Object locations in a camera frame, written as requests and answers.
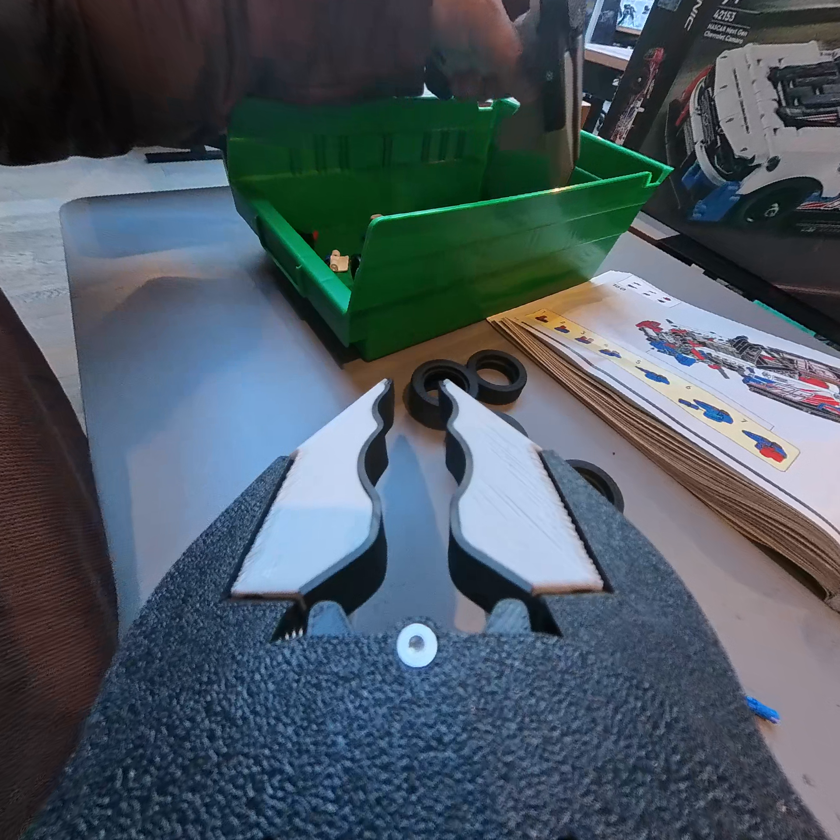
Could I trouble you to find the black toy car box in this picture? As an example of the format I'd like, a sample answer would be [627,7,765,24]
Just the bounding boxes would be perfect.
[599,0,840,317]

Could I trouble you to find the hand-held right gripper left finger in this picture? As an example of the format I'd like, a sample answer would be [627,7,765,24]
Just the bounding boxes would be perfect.
[230,378,396,603]

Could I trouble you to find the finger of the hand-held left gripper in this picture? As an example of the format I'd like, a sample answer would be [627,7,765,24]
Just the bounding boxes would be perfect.
[546,45,585,186]

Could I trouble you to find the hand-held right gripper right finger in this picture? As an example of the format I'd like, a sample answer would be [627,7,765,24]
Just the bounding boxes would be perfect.
[438,380,605,598]

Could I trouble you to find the grey desk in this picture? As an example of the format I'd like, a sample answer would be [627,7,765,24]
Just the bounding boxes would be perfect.
[59,187,840,840]

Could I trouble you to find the person's left hand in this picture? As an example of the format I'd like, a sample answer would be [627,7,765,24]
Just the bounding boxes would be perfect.
[425,0,540,102]

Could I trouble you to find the green plastic bin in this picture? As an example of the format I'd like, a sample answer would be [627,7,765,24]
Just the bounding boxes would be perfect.
[226,97,675,362]

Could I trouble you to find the small brick pieces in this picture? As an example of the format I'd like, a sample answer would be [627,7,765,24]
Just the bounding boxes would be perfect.
[305,226,368,273]

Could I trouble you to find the thick building instruction booklet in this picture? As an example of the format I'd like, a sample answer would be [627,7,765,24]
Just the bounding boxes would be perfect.
[487,270,840,613]

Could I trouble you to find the person's left forearm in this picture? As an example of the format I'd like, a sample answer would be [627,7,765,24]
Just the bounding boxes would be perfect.
[0,0,473,166]

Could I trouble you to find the person's brown sweater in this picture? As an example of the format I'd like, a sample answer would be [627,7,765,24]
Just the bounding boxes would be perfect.
[0,289,120,840]

